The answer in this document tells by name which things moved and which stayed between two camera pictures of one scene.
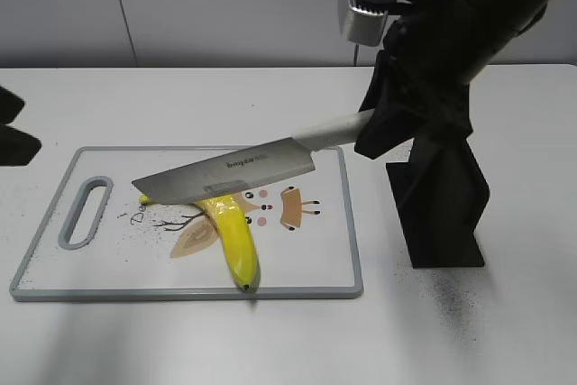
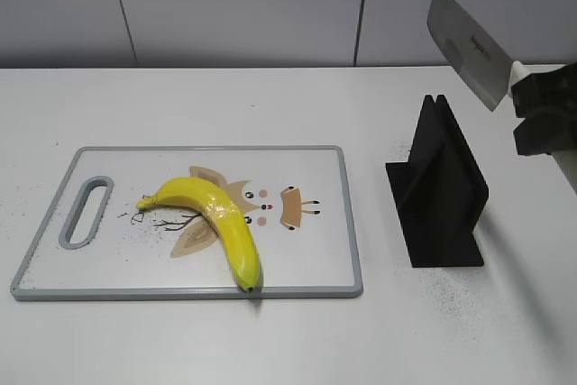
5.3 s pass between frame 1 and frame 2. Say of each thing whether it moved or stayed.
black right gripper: moved
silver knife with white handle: moved
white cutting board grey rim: stayed
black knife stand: stayed
